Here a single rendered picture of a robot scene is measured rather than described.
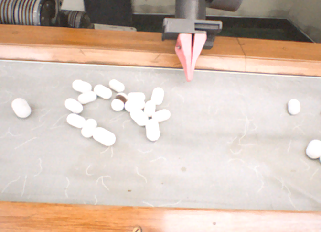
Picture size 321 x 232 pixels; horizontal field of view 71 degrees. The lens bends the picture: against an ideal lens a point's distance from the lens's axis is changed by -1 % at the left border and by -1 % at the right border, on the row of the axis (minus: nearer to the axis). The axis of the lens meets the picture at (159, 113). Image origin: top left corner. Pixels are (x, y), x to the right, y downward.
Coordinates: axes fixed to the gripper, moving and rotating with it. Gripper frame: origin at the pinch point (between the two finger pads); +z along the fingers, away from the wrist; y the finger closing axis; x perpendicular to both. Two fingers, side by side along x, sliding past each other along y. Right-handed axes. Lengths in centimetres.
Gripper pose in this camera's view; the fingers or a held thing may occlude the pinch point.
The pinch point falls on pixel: (189, 76)
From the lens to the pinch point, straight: 41.5
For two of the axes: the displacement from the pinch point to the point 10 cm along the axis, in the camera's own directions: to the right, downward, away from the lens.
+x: -0.4, 1.1, 9.9
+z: -0.3, 9.9, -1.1
